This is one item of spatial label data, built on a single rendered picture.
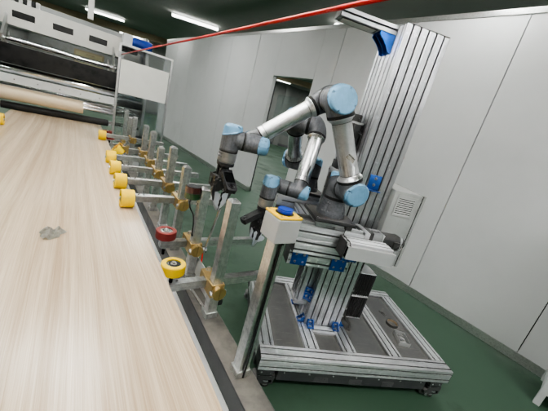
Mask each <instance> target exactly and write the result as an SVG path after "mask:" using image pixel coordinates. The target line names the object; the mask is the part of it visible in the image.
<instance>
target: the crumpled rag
mask: <svg viewBox="0 0 548 411"><path fill-rule="evenodd" d="M66 232H67V231H65V230H64V229H63V228H61V227H60V226H58V227H56V228H55V229H53V228H51V227H48V226H46V227H44V228H43V229H41V231H40V232H39V233H40V234H41V235H40V237H41V238H42V239H44V238H47V239H48V240H52V239H53V238H56V237H59V236H60V234H63V233H66Z"/></svg>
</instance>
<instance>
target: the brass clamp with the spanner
mask: <svg viewBox="0 0 548 411"><path fill-rule="evenodd" d="M190 236H191V235H189V234H188V233H187V232H183V237H182V238H185V239H186V240H187V244H186V247H184V248H185V249H186V251H187V252H188V254H189V255H192V256H193V257H199V256H201V255H202V253H203V249H202V243H198V244H193V243H192V242H191V241H190Z"/></svg>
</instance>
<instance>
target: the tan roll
mask: <svg viewBox="0 0 548 411"><path fill-rule="evenodd" d="M0 98H2V99H9V100H14V101H19V102H23V103H27V104H36V105H40V106H44V107H49V108H57V109H61V110H65V111H70V112H75V113H83V109H85V110H89V111H93V112H97V113H105V114H109V115H113V112H110V111H106V110H103V109H98V108H91V107H87V106H84V101H81V100H76V99H70V98H65V97H61V96H58V95H50V94H47V93H42V92H38V91H31V90H27V89H23V88H19V87H15V86H8V85H4V84H0Z"/></svg>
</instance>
